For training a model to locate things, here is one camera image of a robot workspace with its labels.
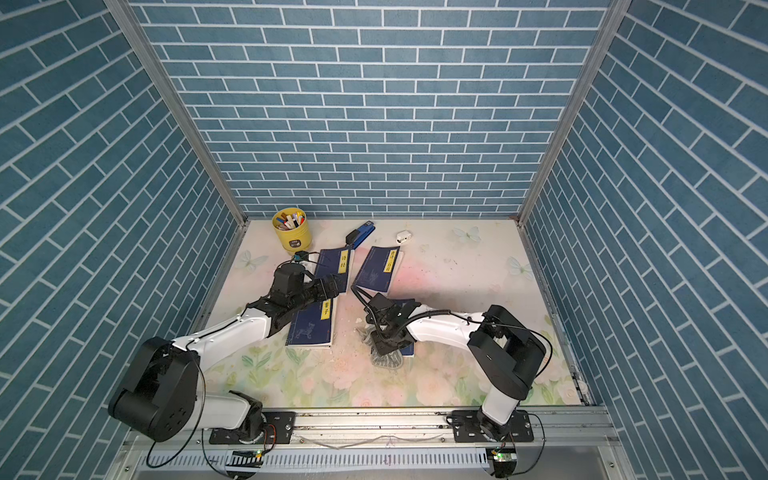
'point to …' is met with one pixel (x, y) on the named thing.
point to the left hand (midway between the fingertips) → (338, 281)
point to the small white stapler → (403, 236)
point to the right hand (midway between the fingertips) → (384, 347)
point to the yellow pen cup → (293, 229)
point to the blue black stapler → (358, 236)
